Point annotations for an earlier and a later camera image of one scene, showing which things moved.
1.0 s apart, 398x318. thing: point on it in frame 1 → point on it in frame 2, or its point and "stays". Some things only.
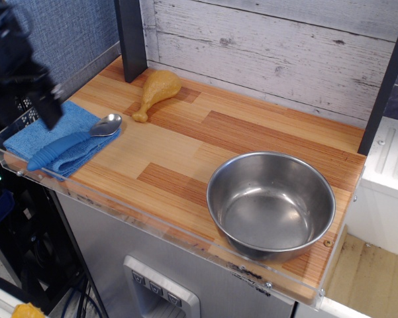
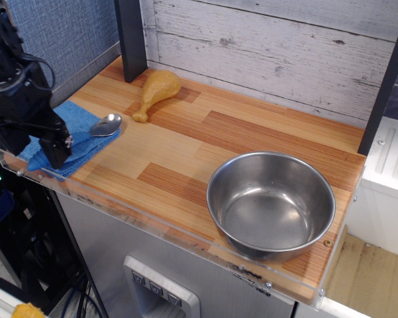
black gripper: [26, 87] → [22, 102]
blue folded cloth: [76, 120] stays
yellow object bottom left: [27, 310] stays
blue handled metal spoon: [107, 126] stays
